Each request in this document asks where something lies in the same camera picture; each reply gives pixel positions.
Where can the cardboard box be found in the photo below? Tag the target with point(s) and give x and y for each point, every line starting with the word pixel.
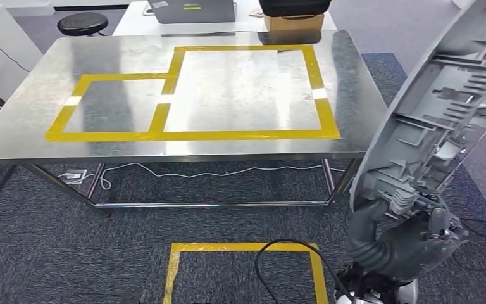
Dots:
pixel 293 23

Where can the white desk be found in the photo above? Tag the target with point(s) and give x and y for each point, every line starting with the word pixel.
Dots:
pixel 134 25

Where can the white power adapter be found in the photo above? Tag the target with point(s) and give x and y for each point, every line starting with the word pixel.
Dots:
pixel 73 176

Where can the small white desk item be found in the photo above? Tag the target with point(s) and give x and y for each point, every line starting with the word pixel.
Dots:
pixel 148 10

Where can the steel workbench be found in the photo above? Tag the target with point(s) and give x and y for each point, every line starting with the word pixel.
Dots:
pixel 113 54

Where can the black round stool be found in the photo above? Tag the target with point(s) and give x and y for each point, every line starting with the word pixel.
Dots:
pixel 83 23

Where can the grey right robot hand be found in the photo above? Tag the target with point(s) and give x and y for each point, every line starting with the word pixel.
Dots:
pixel 419 251

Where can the white side table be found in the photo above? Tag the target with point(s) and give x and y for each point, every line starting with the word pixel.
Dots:
pixel 16 42

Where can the grey plastic wheel cover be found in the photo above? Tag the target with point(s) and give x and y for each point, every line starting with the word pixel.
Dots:
pixel 415 126

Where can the black carrying case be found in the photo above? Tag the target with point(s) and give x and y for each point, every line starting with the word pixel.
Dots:
pixel 293 7

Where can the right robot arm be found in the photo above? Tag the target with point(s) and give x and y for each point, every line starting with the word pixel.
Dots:
pixel 368 262

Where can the yellow tape outline on bench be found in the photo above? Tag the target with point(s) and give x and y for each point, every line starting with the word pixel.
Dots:
pixel 226 135

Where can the grey laptop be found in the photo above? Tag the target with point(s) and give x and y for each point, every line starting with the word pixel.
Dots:
pixel 192 12

